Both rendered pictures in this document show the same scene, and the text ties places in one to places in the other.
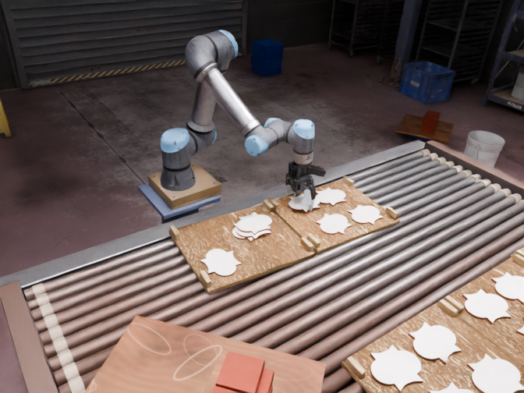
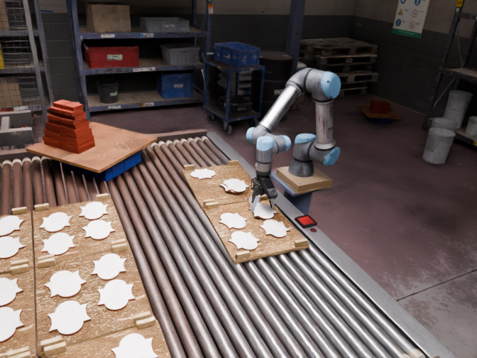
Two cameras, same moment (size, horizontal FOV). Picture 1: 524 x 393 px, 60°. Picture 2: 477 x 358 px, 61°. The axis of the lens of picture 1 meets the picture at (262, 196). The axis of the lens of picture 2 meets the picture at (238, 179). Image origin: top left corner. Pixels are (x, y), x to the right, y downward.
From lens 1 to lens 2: 2.47 m
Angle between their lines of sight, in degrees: 82
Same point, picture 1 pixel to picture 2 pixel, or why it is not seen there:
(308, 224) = (235, 210)
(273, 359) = (111, 160)
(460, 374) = (72, 232)
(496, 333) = (85, 261)
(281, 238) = (221, 197)
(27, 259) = (345, 216)
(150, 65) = not seen: outside the picture
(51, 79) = not seen: outside the picture
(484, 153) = not seen: outside the picture
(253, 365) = (73, 106)
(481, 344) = (83, 250)
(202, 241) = (226, 171)
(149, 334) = (144, 139)
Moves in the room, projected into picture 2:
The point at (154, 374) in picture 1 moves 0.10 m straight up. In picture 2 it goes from (123, 139) to (122, 123)
